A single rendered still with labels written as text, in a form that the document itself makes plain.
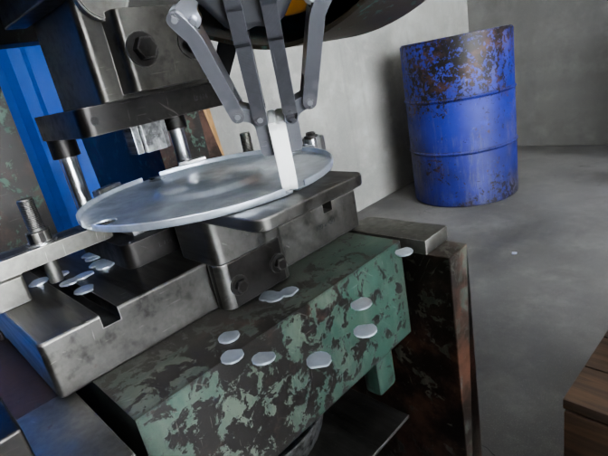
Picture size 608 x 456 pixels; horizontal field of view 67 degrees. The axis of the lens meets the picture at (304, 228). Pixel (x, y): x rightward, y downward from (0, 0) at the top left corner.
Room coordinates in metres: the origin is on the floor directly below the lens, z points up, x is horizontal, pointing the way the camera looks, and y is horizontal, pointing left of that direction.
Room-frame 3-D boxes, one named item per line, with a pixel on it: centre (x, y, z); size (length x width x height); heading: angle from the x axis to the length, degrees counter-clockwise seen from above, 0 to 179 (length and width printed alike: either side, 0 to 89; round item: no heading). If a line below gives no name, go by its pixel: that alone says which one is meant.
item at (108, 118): (0.63, 0.18, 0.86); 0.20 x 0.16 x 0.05; 132
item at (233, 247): (0.49, 0.06, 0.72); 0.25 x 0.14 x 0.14; 42
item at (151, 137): (0.61, 0.17, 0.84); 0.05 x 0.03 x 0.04; 132
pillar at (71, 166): (0.61, 0.28, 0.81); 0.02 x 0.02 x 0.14
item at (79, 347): (0.62, 0.18, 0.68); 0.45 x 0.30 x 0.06; 132
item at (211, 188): (0.53, 0.10, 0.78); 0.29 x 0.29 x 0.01
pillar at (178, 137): (0.72, 0.16, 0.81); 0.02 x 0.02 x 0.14
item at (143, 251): (0.63, 0.18, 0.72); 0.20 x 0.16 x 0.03; 132
